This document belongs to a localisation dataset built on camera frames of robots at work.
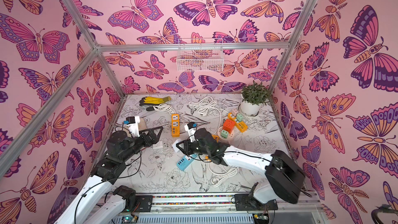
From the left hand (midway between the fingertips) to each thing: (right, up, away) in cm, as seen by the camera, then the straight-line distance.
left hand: (158, 127), depth 73 cm
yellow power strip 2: (+46, -2, +27) cm, 53 cm away
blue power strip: (+12, -20, +12) cm, 26 cm away
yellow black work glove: (-19, +14, +41) cm, 47 cm away
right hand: (+7, -10, +3) cm, 13 cm away
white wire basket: (+21, +42, +23) cm, 52 cm away
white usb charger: (+7, -9, +4) cm, 12 cm away
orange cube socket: (+36, -1, +20) cm, 41 cm away
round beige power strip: (+38, -8, +22) cm, 45 cm away
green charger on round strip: (+34, -6, +18) cm, 39 cm away
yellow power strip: (+3, -1, +27) cm, 28 cm away
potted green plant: (+51, +17, +20) cm, 57 cm away
